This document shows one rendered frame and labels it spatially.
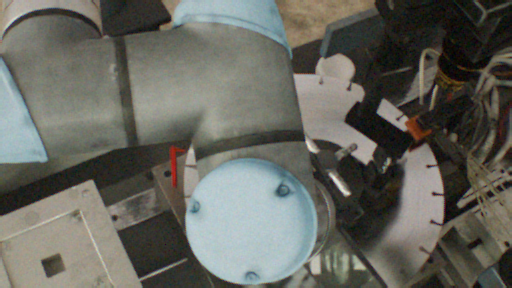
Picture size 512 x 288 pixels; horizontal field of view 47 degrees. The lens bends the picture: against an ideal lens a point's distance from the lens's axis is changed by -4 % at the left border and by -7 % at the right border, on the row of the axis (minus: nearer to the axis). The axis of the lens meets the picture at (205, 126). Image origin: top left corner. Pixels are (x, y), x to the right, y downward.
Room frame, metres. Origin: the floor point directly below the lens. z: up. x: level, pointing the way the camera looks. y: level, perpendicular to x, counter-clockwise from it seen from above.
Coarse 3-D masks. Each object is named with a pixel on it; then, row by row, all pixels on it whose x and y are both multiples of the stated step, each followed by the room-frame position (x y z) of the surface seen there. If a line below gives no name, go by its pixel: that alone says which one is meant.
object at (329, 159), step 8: (312, 144) 0.37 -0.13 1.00; (352, 144) 0.37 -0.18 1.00; (320, 152) 0.35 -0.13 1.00; (328, 152) 0.36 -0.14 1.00; (336, 152) 0.36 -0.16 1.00; (344, 152) 0.36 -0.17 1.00; (352, 152) 0.36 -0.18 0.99; (320, 160) 0.34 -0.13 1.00; (328, 160) 0.34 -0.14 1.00; (336, 160) 0.34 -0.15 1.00; (328, 168) 0.33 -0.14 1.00; (328, 176) 0.33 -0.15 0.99; (336, 176) 0.33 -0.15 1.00; (336, 184) 0.32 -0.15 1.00; (344, 184) 0.32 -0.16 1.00; (344, 192) 0.31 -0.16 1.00
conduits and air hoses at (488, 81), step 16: (496, 64) 0.67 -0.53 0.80; (480, 80) 0.57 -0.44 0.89; (496, 80) 0.62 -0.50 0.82; (432, 96) 0.52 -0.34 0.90; (448, 96) 0.51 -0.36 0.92; (480, 96) 0.51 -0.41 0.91; (496, 96) 0.52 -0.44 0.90; (480, 112) 0.48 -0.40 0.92; (496, 112) 0.48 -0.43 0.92; (432, 128) 0.47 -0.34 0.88; (496, 128) 0.45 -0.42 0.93; (464, 144) 0.44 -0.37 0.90; (480, 144) 0.43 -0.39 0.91; (480, 160) 0.41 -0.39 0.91; (496, 160) 0.40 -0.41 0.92; (480, 176) 0.38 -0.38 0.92; (480, 192) 0.35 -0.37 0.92; (496, 192) 0.35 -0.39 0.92; (496, 240) 0.27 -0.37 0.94
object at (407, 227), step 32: (320, 96) 0.47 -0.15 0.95; (352, 96) 0.48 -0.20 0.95; (320, 128) 0.42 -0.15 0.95; (352, 128) 0.42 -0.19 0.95; (192, 160) 0.37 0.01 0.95; (416, 160) 0.38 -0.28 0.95; (192, 192) 0.32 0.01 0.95; (384, 192) 0.33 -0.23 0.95; (416, 192) 0.33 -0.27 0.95; (384, 224) 0.29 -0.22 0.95; (416, 224) 0.29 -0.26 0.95; (384, 256) 0.25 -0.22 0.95; (416, 256) 0.25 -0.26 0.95
